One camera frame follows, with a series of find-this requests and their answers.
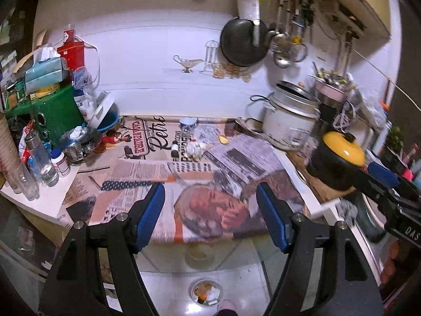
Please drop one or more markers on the yellow flat box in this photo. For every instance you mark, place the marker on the yellow flat box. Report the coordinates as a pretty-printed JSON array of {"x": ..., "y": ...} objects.
[{"x": 46, "y": 92}]

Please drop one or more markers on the black pot yellow lid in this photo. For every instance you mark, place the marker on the black pot yellow lid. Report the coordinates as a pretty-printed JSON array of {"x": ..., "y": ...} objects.
[{"x": 342, "y": 153}]

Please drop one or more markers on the newspaper print tablecloth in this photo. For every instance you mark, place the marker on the newspaper print tablecloth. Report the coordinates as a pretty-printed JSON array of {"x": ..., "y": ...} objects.
[{"x": 138, "y": 171}]

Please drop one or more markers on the black wok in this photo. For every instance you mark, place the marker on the black wok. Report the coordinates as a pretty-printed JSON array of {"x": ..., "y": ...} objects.
[{"x": 236, "y": 42}]

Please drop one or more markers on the glass gravy boat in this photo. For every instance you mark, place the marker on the glass gravy boat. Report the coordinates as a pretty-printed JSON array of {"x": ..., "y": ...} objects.
[{"x": 188, "y": 63}]

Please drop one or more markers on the black kitchen scissors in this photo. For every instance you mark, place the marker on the black kitchen scissors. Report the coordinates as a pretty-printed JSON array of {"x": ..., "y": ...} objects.
[{"x": 306, "y": 6}]

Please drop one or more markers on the grey dish cloth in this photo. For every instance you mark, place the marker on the grey dish cloth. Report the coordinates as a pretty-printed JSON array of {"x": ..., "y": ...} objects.
[{"x": 345, "y": 212}]

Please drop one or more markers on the steel skimmer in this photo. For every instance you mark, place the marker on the steel skimmer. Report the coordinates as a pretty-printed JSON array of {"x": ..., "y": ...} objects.
[{"x": 279, "y": 39}]

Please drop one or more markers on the black appliance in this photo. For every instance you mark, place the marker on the black appliance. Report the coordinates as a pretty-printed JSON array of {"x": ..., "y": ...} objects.
[{"x": 330, "y": 112}]

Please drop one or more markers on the white bowl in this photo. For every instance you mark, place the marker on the white bowl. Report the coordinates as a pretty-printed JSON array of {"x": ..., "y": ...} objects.
[{"x": 195, "y": 284}]

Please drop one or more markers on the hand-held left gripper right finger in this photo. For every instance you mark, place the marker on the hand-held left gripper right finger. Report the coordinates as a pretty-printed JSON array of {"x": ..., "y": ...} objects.
[{"x": 273, "y": 217}]

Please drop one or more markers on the red tin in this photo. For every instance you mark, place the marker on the red tin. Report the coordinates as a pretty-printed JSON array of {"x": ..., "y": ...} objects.
[{"x": 70, "y": 52}]

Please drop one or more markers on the white rice cooker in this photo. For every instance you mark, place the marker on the white rice cooker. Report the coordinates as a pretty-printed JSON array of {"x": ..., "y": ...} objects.
[{"x": 286, "y": 128}]

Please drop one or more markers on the clear plastic bag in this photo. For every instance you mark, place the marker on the clear plastic bag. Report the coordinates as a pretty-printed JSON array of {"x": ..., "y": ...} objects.
[{"x": 368, "y": 105}]

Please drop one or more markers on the blue print plastic bag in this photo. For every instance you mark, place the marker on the blue print plastic bag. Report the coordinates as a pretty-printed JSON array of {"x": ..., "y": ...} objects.
[{"x": 84, "y": 98}]

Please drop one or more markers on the blue basin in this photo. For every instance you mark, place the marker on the blue basin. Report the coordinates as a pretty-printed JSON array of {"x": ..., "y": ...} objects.
[{"x": 107, "y": 123}]

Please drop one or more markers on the teal tissue pack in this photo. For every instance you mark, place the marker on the teal tissue pack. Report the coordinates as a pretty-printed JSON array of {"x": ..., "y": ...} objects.
[{"x": 46, "y": 70}]

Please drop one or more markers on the mesh strainer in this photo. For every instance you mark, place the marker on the mesh strainer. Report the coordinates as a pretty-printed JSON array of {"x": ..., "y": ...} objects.
[{"x": 298, "y": 52}]

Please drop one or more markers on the small glass cup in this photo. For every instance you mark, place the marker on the small glass cup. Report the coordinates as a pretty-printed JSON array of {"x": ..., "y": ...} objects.
[
  {"x": 232, "y": 70},
  {"x": 218, "y": 70},
  {"x": 245, "y": 77}
]

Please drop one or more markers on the steel cleaver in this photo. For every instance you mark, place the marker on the steel cleaver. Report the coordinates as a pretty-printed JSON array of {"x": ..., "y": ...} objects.
[{"x": 248, "y": 5}]

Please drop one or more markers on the wooden cutting board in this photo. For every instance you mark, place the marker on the wooden cutting board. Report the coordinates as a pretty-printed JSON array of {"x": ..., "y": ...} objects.
[{"x": 297, "y": 163}]

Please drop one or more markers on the lower cabinets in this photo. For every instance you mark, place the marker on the lower cabinets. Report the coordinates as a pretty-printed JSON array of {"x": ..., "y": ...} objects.
[{"x": 230, "y": 255}]

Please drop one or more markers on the stack of brown cups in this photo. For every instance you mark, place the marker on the stack of brown cups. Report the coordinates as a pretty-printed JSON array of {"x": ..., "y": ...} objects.
[{"x": 8, "y": 144}]

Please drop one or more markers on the dark brown shelf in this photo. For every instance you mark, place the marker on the dark brown shelf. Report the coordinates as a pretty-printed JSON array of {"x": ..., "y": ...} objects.
[{"x": 19, "y": 23}]

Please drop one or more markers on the white water heater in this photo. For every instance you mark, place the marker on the white water heater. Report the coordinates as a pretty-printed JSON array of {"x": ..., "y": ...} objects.
[{"x": 342, "y": 14}]

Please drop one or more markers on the green plastic box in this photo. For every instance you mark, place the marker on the green plastic box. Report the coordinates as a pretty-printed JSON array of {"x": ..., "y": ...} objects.
[{"x": 56, "y": 113}]

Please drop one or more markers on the pink utensil pot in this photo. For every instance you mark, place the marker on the pink utensil pot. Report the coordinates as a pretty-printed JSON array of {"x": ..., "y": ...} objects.
[{"x": 330, "y": 87}]

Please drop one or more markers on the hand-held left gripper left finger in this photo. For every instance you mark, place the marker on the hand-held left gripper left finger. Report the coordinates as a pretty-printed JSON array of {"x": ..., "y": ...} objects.
[{"x": 151, "y": 217}]

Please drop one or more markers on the steel ladle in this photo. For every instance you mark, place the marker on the steel ladle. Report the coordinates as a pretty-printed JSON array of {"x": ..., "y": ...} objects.
[{"x": 282, "y": 60}]

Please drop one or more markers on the small white jar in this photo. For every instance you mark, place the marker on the small white jar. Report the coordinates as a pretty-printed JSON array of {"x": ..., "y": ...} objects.
[{"x": 61, "y": 164}]

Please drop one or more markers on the white rectangular tray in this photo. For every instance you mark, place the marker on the white rectangular tray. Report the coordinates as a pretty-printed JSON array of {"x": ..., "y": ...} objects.
[{"x": 102, "y": 108}]

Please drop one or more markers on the crumpled white tissue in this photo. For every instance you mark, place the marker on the crumpled white tissue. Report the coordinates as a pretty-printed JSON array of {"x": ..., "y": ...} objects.
[{"x": 194, "y": 149}]

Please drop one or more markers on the steel perforated cup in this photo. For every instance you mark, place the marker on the steel perforated cup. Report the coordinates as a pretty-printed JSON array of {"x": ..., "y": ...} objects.
[{"x": 75, "y": 148}]

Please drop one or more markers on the pink slipper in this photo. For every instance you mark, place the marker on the pink slipper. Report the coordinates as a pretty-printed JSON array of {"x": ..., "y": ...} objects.
[{"x": 227, "y": 306}]

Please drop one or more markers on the yellow peel piece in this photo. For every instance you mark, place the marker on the yellow peel piece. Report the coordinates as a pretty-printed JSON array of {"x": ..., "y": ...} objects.
[{"x": 224, "y": 139}]

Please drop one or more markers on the blue white ceramic cup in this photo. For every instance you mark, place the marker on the blue white ceramic cup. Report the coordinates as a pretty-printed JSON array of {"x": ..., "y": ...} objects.
[{"x": 188, "y": 125}]

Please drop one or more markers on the clear bottle steel cap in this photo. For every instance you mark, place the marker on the clear bottle steel cap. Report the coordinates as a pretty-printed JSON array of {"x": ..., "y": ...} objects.
[{"x": 41, "y": 161}]

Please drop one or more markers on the small black cap bottle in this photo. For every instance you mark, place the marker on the small black cap bottle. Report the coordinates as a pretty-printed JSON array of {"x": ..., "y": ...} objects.
[{"x": 175, "y": 148}]

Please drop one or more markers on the potted green plant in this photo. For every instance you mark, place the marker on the potted green plant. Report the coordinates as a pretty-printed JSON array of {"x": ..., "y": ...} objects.
[{"x": 395, "y": 138}]

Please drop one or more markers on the white paper ball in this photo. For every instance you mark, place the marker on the white paper ball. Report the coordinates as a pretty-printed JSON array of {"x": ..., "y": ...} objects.
[{"x": 214, "y": 292}]

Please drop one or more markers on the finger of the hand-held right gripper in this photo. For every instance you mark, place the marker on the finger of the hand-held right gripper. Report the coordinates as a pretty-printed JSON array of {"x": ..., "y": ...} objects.
[
  {"x": 383, "y": 174},
  {"x": 371, "y": 185}
]

